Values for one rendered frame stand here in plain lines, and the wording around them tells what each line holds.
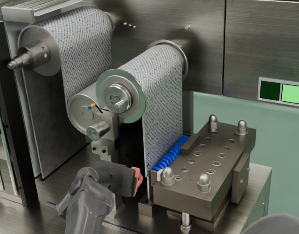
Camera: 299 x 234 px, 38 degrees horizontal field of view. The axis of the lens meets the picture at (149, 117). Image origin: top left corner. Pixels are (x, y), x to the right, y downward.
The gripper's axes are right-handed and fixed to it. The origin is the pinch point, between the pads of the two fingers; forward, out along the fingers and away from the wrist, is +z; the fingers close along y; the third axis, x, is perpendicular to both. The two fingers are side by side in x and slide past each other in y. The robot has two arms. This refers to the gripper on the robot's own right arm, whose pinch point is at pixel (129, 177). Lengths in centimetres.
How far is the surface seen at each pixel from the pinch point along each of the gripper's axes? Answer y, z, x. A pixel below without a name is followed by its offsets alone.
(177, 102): 0.7, 20.0, 21.5
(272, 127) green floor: -12, 259, 28
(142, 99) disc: 0.8, -2.7, 19.5
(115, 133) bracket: -6.9, 0.9, 9.8
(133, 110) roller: -1.9, -1.1, 16.5
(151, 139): 0.4, 7.8, 9.9
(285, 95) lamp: 29, 29, 29
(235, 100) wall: -54, 288, 49
